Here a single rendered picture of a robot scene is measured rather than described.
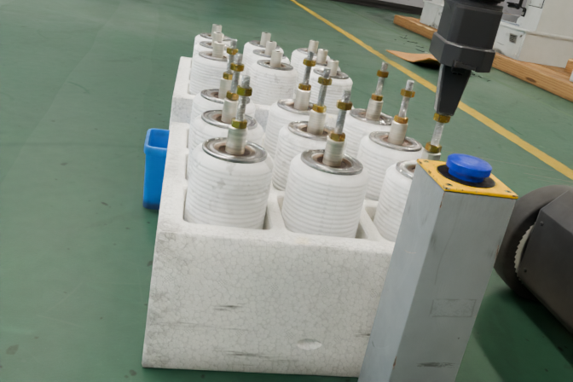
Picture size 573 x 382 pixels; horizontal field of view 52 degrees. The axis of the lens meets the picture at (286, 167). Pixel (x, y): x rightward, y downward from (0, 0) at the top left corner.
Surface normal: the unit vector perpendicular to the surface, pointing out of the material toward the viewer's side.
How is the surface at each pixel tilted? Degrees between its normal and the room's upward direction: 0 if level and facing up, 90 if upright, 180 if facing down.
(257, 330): 90
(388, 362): 90
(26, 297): 0
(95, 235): 0
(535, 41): 90
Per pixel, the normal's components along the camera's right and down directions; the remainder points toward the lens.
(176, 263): 0.14, 0.36
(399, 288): -0.97, -0.11
